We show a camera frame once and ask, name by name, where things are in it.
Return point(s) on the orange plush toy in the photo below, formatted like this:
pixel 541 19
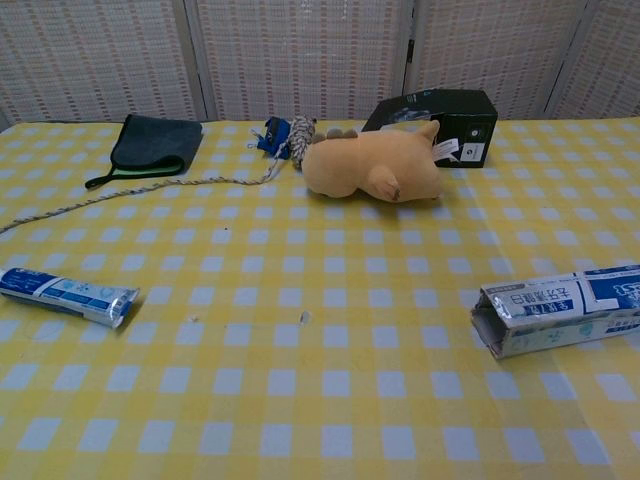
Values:
pixel 350 165

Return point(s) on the black cardboard box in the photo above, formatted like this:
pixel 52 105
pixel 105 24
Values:
pixel 472 135

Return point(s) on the blue and white toothpaste tube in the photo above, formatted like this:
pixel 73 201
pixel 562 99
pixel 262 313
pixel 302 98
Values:
pixel 60 292

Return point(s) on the toothpaste carton box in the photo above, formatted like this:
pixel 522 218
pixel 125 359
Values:
pixel 550 312

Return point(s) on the dark grey cloth green trim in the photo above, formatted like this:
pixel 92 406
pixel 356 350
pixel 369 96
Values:
pixel 150 142

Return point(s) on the woven folding screen panel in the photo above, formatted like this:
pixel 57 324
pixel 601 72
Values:
pixel 500 45
pixel 90 55
pixel 610 70
pixel 300 55

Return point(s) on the blue clip bundle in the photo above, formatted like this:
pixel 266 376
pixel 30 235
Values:
pixel 274 132

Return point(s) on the yellow white checked tablecloth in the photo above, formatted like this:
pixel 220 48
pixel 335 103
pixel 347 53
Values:
pixel 320 400

